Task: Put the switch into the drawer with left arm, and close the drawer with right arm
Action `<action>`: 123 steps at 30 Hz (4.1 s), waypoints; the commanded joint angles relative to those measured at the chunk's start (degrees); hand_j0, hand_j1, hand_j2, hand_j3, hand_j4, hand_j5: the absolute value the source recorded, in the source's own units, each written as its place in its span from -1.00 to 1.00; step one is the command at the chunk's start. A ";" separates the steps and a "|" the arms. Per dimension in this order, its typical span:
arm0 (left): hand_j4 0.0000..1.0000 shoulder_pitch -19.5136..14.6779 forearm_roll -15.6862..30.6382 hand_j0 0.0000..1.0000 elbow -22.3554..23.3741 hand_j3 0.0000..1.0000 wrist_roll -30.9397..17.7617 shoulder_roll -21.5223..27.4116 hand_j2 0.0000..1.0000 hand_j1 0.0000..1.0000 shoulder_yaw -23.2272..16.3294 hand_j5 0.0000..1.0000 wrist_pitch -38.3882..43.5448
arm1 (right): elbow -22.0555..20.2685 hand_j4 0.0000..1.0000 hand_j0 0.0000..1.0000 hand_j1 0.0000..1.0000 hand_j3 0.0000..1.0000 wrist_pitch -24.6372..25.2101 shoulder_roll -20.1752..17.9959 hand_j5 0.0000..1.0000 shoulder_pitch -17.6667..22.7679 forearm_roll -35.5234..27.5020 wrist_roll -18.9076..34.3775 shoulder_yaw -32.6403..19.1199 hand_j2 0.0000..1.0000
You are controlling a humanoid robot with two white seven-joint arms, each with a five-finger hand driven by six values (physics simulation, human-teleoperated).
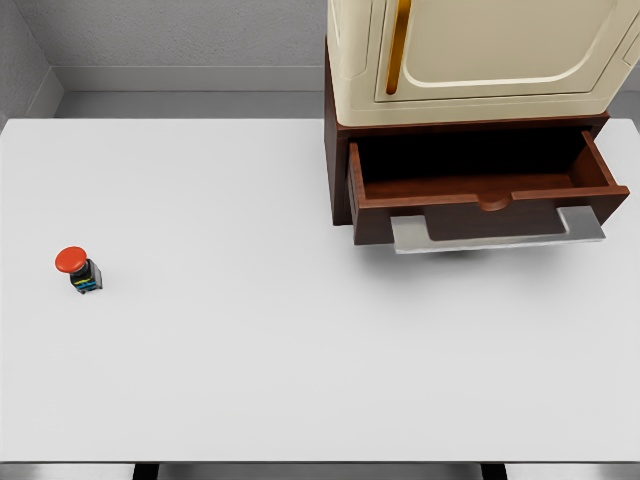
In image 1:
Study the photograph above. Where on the brown wooden drawer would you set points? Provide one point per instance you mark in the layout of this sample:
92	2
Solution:
480	207

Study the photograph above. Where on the red button black switch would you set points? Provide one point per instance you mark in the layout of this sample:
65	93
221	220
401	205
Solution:
75	265

